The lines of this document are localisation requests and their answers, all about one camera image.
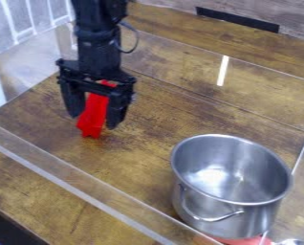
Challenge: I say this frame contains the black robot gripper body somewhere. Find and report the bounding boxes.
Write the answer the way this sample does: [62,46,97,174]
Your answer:
[56,30,137,98]

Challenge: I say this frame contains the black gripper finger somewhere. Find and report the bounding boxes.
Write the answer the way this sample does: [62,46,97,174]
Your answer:
[106,95,130,129]
[58,80,85,118]

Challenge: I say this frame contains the red plastic block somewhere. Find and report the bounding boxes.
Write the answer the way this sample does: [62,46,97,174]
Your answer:
[76,79,117,139]

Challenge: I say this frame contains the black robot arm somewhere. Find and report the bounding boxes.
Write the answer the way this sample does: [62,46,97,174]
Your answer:
[56,0,137,129]

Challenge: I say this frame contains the silver metal pot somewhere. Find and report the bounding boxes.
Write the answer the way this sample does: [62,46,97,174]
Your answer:
[169,134,292,239]

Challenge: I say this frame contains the red object under pot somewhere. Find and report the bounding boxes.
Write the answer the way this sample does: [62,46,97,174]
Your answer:
[193,236,272,245]

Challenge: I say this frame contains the silver metal object corner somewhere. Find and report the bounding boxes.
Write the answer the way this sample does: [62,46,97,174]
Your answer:
[270,238,304,245]

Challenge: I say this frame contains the clear acrylic front barrier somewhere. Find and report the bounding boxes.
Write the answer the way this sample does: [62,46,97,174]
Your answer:
[0,127,222,245]

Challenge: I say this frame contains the black cable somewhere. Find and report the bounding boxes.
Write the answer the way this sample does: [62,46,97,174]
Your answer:
[113,20,140,55]

